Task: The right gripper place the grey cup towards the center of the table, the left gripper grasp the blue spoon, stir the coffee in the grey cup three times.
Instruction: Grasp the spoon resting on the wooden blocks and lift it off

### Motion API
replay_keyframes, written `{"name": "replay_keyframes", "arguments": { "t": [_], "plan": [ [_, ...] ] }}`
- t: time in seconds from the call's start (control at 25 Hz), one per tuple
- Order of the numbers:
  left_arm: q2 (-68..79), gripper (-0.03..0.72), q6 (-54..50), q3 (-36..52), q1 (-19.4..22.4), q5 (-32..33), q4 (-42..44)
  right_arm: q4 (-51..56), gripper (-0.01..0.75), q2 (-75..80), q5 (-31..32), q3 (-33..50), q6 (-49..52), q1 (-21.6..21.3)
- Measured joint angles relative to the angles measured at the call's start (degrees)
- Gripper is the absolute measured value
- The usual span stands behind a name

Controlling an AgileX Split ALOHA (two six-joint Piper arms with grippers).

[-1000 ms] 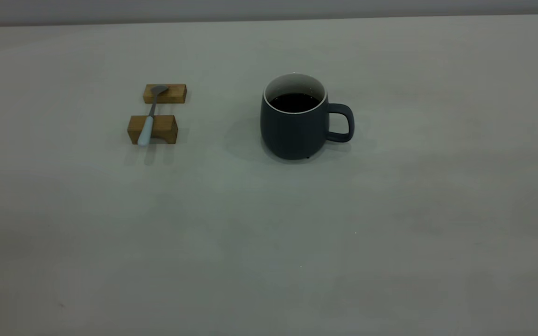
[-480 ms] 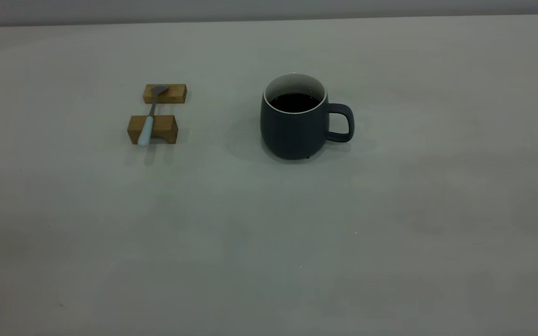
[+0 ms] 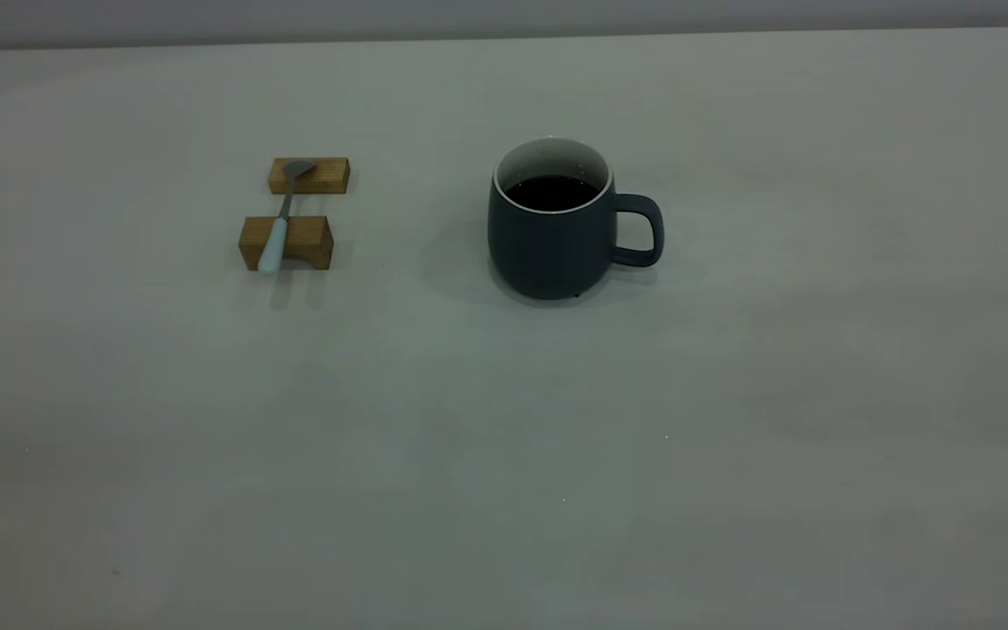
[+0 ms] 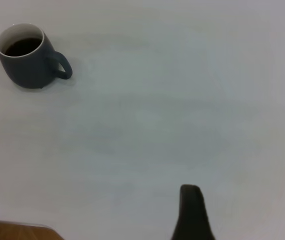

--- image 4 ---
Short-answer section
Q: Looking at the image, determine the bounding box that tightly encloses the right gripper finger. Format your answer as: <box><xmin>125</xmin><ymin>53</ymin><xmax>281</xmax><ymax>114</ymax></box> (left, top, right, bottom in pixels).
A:
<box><xmin>169</xmin><ymin>184</ymin><xmax>217</xmax><ymax>240</ymax></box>

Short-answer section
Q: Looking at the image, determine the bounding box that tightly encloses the dark grey ceramic mug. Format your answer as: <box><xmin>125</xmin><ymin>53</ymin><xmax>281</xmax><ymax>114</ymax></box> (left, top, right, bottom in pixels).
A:
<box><xmin>0</xmin><ymin>23</ymin><xmax>73</xmax><ymax>90</ymax></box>

